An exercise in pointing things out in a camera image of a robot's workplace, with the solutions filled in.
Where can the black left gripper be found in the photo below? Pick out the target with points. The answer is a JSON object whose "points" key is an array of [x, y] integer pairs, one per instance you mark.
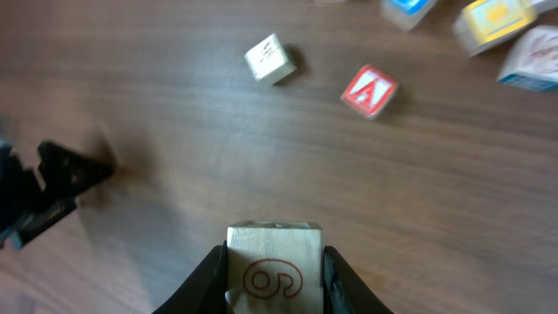
{"points": [[33, 201]]}

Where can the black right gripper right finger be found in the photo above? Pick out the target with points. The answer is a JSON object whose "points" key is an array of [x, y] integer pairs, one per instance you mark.
{"points": [[344, 292]]}

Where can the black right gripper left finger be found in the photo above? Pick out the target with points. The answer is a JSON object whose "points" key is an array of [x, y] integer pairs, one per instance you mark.
{"points": [[203, 292]]}

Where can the small white red-drawing block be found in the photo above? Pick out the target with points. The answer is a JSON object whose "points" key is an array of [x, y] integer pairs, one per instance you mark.
{"points": [[275, 267]]}

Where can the red letter A block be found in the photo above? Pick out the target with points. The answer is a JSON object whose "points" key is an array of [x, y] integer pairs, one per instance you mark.
{"points": [[370, 92]]}

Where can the cream green-side wooden block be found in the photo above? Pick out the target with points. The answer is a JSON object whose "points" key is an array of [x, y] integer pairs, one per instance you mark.
{"points": [[269, 61]]}

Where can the blue letter D block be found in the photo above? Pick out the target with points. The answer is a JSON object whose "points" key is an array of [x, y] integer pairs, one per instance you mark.
{"points": [[406, 14]]}

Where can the white top blue-side block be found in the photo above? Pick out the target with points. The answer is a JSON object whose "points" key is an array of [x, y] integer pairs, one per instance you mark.
{"points": [[532, 62]]}

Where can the yellow top wooden block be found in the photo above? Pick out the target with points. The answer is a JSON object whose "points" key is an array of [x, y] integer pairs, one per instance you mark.
{"points": [[483, 24]]}

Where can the white picture wooden block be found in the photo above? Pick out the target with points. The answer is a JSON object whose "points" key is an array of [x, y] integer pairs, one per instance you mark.
{"points": [[541, 6]]}

